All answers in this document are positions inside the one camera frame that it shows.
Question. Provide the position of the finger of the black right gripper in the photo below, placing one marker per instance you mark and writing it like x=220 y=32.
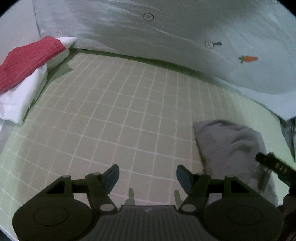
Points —
x=284 y=172

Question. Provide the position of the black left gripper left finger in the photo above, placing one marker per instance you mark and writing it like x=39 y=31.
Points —
x=100 y=186

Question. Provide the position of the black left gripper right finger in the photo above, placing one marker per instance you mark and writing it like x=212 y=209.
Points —
x=196 y=188

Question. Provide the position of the grey fleece garment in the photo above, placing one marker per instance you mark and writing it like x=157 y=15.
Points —
x=227 y=148

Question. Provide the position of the green grid cutting mat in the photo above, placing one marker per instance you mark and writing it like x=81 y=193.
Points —
x=97 y=110

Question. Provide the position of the white folded cloth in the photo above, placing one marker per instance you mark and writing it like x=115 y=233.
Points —
x=16 y=101

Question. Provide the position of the light green carrot-print sheet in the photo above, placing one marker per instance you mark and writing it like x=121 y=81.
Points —
x=246 y=45

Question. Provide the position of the red knitted folded cloth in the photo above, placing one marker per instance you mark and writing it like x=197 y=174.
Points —
x=23 y=61

